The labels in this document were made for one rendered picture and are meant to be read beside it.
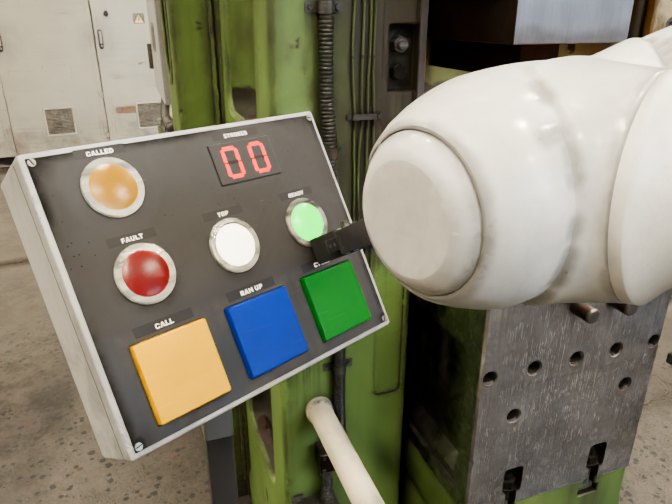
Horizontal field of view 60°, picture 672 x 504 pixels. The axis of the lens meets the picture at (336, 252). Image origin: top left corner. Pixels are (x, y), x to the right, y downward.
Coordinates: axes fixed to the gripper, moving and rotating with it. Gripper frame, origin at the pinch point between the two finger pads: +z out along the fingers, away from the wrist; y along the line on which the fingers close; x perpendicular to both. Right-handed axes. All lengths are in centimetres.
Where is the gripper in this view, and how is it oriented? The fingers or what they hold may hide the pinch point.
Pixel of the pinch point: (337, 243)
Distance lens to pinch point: 63.7
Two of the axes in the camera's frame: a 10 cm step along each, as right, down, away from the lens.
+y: 7.1, -2.7, 6.5
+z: -6.1, 2.3, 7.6
